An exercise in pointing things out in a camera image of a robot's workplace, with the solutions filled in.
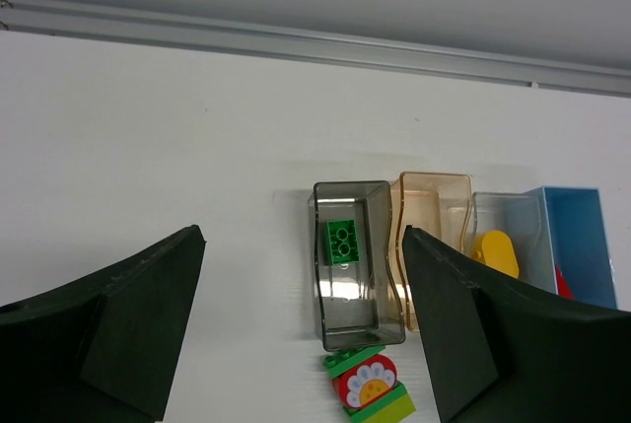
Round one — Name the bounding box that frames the back aluminium frame rail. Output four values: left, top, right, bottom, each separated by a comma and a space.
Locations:
1, 0, 630, 98

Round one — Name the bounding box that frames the grey transparent container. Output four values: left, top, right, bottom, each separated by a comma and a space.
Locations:
308, 180, 405, 352

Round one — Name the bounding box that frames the orange transparent container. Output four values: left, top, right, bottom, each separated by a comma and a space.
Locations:
388, 172, 472, 332

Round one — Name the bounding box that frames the red curved lego piece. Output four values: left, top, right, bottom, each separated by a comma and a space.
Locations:
555, 266, 574, 300

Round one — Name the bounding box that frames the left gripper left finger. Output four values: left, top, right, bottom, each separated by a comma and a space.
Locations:
1, 225, 206, 422

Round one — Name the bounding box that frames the blue container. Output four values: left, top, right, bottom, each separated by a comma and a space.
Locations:
529, 186, 618, 309

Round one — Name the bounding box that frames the red white green lego stack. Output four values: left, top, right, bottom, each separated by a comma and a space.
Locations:
321, 345, 416, 423

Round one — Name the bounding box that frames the clear transparent container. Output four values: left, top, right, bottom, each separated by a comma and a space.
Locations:
464, 192, 557, 294

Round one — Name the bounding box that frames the yellow round lego piece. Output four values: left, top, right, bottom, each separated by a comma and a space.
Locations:
470, 230, 520, 279

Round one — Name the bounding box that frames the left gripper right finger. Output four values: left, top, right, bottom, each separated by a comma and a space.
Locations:
402, 227, 630, 422

